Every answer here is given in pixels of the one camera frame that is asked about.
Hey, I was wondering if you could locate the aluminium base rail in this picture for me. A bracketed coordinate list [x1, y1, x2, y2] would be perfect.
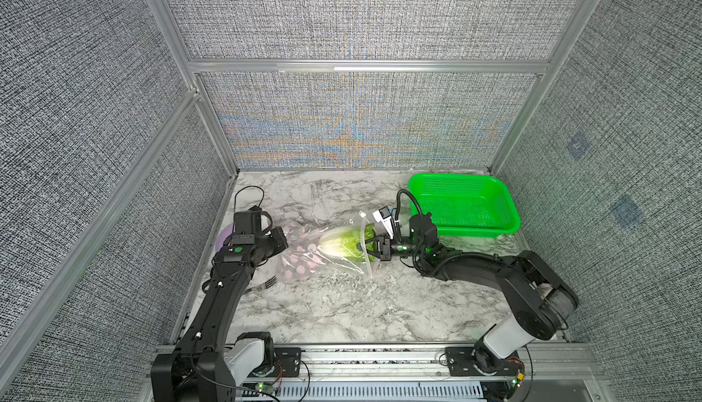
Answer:
[276, 340, 603, 382]

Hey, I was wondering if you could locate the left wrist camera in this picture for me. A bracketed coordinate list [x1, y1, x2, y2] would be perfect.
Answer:
[232, 209, 263, 235]

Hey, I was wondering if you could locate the white perforated cable tray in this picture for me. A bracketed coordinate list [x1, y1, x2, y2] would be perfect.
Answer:
[276, 381, 486, 401]

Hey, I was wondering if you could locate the purple plate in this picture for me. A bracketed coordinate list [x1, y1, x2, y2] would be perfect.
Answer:
[214, 223, 233, 251]

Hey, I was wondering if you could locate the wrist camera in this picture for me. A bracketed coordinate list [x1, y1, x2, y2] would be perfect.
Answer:
[232, 209, 263, 235]
[372, 206, 399, 239]

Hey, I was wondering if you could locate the clear zip-top bag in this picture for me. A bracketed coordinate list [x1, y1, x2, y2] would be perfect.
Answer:
[276, 212, 380, 282]

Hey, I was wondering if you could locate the green plastic basket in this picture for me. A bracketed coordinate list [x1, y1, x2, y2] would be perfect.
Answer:
[408, 173, 521, 239]

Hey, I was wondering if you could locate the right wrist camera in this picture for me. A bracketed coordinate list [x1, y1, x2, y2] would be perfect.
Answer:
[372, 206, 399, 239]

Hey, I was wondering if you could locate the silver fork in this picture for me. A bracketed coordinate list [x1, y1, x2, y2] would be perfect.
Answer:
[244, 276, 278, 294]

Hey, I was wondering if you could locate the green chinese cabbage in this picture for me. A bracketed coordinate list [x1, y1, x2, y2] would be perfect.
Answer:
[316, 226, 365, 262]

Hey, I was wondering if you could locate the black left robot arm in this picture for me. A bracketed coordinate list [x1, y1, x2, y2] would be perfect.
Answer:
[150, 206, 288, 401]

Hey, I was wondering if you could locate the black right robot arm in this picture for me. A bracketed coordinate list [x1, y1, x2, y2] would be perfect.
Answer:
[356, 211, 580, 376]

